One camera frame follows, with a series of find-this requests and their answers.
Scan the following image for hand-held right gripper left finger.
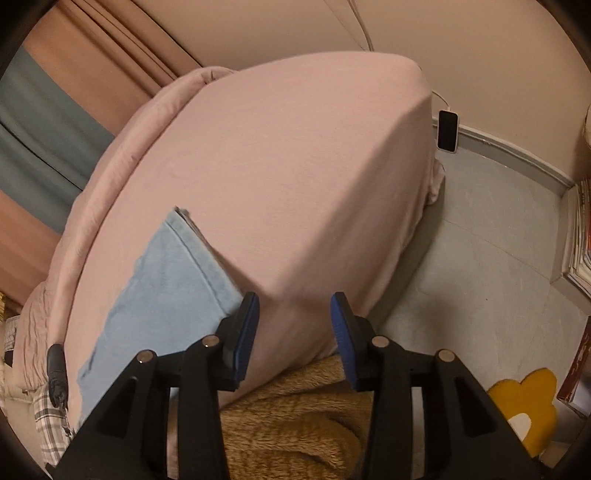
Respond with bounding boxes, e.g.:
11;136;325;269
48;292;260;480

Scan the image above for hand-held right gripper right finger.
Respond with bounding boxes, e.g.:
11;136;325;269
329;292;542;480

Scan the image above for plaid cloth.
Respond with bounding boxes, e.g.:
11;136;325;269
33;383;78;464

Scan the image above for dark grey folded cloth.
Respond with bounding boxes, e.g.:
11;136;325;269
47;342;69;409

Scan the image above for stack of books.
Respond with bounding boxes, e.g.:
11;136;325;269
561;178;591;298

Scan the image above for reddish box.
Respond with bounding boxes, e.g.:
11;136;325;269
558;318;591;412

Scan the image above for light blue denim pants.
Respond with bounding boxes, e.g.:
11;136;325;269
76;208;245;421

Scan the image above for white-framed phone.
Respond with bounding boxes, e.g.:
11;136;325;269
436;109;460;154

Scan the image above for pink duvet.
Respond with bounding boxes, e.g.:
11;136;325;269
11;66;238;402

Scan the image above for white charging cable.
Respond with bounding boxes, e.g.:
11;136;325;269
346;0;448;112

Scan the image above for yellow flower rug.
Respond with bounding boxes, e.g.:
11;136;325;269
487;367;559;459

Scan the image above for teal curtain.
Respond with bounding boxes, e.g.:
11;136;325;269
0;46;116;232

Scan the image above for pink bed blanket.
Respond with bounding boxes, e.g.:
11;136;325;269
46;48;446;416

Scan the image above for brown fuzzy cloth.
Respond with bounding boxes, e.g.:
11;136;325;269
168;353;376;480

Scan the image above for pink curtain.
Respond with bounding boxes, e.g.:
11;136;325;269
18;0;204;90
0;189;63;308

